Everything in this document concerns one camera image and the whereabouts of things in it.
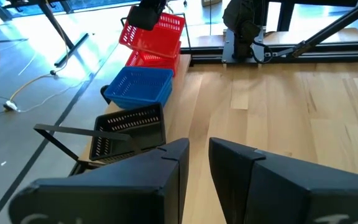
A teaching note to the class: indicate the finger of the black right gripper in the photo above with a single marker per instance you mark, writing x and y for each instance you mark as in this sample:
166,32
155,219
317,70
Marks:
145,18

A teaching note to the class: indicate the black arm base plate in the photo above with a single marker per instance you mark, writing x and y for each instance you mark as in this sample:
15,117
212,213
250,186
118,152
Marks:
227,46

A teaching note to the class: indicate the black aluminium rig frame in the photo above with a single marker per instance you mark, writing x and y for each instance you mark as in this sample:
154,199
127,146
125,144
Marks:
322,51

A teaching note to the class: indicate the white power plug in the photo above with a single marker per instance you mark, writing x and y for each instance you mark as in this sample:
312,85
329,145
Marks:
10,106

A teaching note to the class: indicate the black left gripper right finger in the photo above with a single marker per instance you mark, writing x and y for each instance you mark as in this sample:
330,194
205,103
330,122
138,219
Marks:
291,199

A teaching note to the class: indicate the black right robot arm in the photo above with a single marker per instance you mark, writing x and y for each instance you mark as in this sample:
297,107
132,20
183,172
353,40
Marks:
242,18

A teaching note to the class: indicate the red plastic basket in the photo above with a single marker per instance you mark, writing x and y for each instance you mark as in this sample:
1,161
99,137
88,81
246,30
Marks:
157,37
154,63

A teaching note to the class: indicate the black office desk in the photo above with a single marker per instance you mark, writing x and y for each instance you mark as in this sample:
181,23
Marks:
57,25

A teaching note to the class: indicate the black metal shelf frame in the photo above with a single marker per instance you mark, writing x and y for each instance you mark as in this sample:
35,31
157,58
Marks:
73,131

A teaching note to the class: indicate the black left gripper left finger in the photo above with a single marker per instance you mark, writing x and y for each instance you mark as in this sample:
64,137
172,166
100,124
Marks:
104,199

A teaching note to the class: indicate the black plastic basket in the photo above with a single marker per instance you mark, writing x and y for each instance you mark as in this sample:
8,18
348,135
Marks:
141,133

